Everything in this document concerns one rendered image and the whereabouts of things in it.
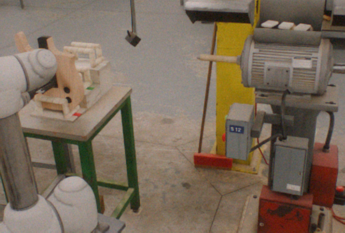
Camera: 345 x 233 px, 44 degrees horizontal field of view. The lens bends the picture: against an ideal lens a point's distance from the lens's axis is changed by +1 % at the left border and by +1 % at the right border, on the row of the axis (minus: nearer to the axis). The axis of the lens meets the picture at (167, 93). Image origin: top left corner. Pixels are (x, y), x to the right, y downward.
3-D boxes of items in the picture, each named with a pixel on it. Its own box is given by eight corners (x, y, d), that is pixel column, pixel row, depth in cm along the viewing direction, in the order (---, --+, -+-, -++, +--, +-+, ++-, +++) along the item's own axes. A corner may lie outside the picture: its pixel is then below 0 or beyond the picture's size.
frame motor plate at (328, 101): (337, 89, 209) (338, 82, 207) (337, 112, 188) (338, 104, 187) (262, 82, 220) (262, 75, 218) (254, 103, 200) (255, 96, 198)
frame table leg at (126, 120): (140, 208, 299) (130, 93, 259) (137, 214, 294) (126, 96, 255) (133, 207, 300) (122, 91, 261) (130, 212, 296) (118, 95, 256)
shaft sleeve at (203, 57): (236, 64, 207) (237, 58, 208) (236, 61, 204) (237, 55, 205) (200, 61, 213) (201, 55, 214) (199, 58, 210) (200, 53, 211)
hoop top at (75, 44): (102, 48, 250) (102, 43, 248) (99, 50, 247) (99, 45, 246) (72, 45, 257) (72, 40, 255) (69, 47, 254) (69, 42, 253)
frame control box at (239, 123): (284, 151, 203) (288, 102, 192) (279, 177, 185) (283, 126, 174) (232, 143, 211) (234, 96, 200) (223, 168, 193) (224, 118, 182)
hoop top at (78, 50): (95, 53, 244) (95, 47, 242) (92, 55, 241) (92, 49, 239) (65, 50, 250) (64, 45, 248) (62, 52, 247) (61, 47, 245)
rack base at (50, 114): (88, 109, 235) (87, 107, 235) (73, 123, 223) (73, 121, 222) (45, 103, 244) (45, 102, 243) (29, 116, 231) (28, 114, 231)
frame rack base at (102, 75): (113, 87, 261) (110, 60, 254) (102, 97, 248) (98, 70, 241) (74, 82, 270) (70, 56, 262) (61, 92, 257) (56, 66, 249)
